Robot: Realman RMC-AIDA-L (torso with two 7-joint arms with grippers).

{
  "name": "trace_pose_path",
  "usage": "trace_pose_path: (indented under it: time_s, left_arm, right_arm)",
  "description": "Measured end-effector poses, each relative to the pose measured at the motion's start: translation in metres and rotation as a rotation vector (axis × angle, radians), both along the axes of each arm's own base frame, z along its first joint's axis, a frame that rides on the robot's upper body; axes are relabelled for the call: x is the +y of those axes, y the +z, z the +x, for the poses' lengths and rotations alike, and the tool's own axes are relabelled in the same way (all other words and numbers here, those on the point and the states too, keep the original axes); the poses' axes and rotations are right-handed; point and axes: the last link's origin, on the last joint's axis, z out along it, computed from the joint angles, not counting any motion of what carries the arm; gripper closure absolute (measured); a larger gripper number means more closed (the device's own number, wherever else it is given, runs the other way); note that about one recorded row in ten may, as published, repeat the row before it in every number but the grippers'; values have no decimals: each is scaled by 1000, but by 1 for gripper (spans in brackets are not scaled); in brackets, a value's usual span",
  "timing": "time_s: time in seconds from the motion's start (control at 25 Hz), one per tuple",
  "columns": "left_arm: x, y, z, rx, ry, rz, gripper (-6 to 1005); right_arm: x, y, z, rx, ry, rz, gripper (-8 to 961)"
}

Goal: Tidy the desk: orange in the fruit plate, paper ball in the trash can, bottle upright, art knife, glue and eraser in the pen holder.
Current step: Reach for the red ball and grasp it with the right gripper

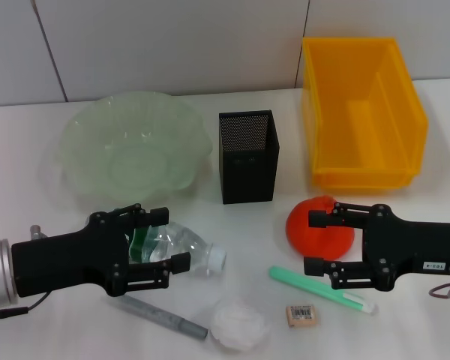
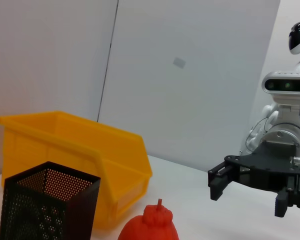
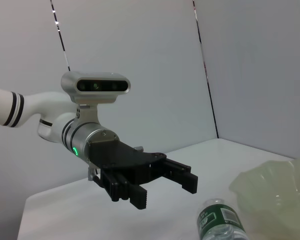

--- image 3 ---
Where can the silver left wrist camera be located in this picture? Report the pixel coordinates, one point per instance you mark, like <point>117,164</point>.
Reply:
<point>102,86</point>

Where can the clear green-label water bottle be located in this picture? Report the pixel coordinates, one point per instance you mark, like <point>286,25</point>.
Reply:
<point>215,217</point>

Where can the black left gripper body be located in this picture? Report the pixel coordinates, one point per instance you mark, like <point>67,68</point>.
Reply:
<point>120,155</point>

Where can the translucent wavy glass fruit plate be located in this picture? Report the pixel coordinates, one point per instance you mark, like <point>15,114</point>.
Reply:
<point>277,190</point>

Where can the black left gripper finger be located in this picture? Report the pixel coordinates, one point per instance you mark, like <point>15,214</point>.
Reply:
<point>182,175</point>
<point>120,187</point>

